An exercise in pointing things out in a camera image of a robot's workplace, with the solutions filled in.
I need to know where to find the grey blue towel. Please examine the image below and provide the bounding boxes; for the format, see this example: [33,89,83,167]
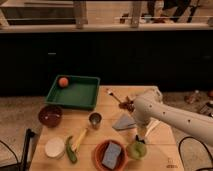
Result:
[112,114,135,131]

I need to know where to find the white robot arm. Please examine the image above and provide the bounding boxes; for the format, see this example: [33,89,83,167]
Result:
[133,89,213,146]

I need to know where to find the green cup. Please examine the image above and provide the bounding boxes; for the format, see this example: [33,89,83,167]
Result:
[126,141,147,160]

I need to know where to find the small metal cup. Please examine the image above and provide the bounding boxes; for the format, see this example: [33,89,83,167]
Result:
[89,112,102,129]

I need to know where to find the blue grey sponge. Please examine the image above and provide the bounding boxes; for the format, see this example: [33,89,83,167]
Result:
[102,141,121,169]

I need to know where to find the orange bowl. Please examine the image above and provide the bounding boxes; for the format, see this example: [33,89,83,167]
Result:
[92,139,128,171]

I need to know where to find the brown wooden spoon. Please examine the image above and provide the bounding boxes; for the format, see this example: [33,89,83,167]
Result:
[107,89,122,104]

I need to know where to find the yellow corn cob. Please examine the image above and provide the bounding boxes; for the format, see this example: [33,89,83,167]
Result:
[72,128,88,153]

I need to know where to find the green plastic tray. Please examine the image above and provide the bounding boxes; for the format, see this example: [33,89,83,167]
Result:
[46,75,100,110]

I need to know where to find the green pepper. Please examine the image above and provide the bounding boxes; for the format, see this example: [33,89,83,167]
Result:
[65,136,78,164]

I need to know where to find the white round lid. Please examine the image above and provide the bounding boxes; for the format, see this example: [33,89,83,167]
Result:
[44,137,65,159]

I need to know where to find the orange ball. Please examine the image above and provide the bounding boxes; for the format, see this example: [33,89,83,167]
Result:
[58,77,69,88]

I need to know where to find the dark brown bowl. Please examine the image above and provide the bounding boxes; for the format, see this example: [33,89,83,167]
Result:
[38,105,62,128]

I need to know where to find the black stand left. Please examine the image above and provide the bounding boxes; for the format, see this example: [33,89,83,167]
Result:
[0,129,36,171]

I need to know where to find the white handled black brush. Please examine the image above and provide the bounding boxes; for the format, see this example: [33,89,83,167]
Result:
[135,120,160,142]

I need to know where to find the black cable right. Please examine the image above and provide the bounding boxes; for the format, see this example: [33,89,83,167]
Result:
[177,135,213,171]

